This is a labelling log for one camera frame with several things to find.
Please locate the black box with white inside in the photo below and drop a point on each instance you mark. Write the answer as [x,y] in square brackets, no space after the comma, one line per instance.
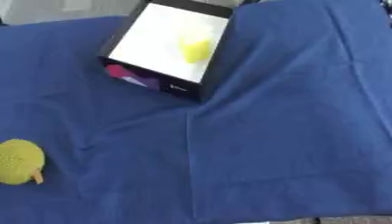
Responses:
[153,40]

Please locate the yellow block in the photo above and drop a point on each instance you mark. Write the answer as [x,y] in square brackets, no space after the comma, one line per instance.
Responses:
[196,49]

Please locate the yellow spiky toy durian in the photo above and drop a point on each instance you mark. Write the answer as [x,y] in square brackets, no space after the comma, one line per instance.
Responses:
[18,162]

